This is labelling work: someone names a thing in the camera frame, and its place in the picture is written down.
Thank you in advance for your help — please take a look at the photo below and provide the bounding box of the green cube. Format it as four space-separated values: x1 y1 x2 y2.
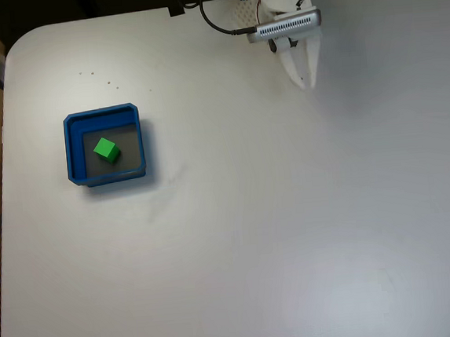
92 135 123 166

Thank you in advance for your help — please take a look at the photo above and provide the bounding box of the blue square box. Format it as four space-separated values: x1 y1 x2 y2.
61 101 150 190

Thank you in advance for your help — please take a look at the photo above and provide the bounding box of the white perforated base plate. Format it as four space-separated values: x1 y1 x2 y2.
231 0 264 29

